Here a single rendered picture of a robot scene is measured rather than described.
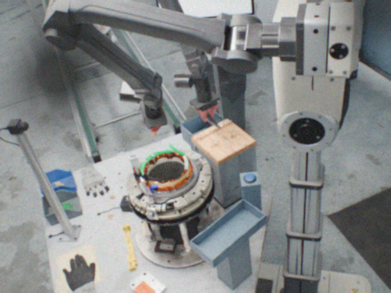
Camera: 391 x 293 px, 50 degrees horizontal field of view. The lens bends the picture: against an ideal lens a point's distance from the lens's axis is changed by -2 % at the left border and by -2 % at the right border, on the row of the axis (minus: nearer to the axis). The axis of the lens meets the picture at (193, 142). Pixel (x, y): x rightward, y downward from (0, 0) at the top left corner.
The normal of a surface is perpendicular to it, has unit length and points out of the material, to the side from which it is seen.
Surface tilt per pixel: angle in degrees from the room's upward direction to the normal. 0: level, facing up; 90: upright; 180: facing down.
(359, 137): 0
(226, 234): 0
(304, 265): 90
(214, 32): 43
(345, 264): 0
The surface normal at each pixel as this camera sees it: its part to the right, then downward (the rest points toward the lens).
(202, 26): 0.23, -0.21
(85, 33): 0.90, 0.02
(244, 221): -0.14, -0.76
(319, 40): -0.27, 0.64
